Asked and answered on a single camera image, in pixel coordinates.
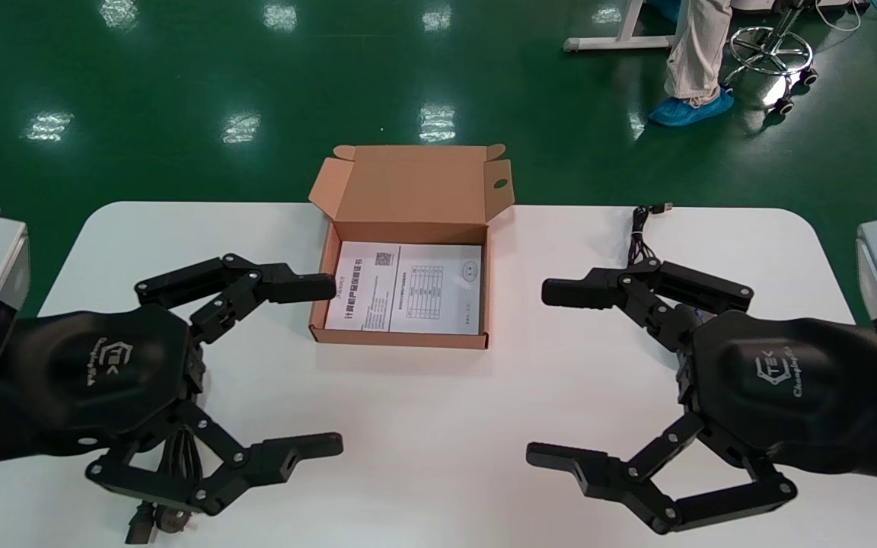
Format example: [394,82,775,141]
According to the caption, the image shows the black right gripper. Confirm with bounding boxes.
[526,259,877,534]

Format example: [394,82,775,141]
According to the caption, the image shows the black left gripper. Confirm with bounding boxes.
[8,253,344,517]

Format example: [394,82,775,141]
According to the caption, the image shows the black wired computer mouse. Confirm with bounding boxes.
[625,202,675,267]

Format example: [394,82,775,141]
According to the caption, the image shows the thick black power cable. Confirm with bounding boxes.
[125,426,203,546]

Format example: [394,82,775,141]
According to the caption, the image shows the open brown cardboard box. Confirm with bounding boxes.
[308,144,515,350]

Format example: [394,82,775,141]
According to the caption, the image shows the white printed paper sheet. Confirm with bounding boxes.
[324,241,483,335]

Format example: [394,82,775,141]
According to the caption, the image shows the person leg beige trousers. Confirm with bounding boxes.
[665,0,734,104]

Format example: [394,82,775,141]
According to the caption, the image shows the chrome stool base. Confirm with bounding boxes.
[724,0,820,115]

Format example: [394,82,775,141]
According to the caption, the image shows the white desk leg frame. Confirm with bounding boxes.
[563,0,677,54]

